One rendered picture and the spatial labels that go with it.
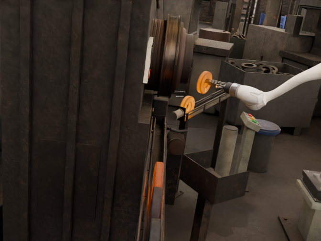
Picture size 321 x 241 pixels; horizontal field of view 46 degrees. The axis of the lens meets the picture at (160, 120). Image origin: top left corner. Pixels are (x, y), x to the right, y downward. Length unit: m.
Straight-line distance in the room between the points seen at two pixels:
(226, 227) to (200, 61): 2.65
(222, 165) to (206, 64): 2.05
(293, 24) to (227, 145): 3.33
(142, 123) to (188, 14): 3.18
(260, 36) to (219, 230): 4.38
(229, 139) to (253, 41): 3.85
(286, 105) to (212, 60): 1.06
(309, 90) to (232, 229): 2.48
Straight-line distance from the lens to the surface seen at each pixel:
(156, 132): 2.27
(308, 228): 2.74
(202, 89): 2.57
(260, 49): 6.47
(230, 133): 2.96
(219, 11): 4.56
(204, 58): 4.84
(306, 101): 4.77
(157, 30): 2.02
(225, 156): 3.04
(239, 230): 2.72
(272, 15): 11.04
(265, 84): 4.41
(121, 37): 1.66
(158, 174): 1.54
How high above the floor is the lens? 1.47
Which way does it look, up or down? 19 degrees down
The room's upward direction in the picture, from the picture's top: 8 degrees clockwise
